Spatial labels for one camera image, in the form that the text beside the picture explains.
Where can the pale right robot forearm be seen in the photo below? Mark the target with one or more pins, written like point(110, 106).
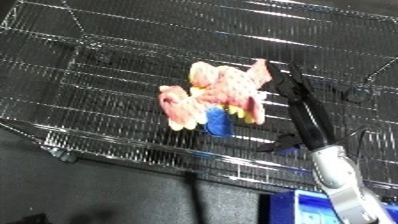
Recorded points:
point(343, 180)

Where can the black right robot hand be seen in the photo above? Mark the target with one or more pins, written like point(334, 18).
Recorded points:
point(308, 113)

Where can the pink orange plush toy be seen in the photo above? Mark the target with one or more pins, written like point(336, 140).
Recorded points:
point(225, 90)

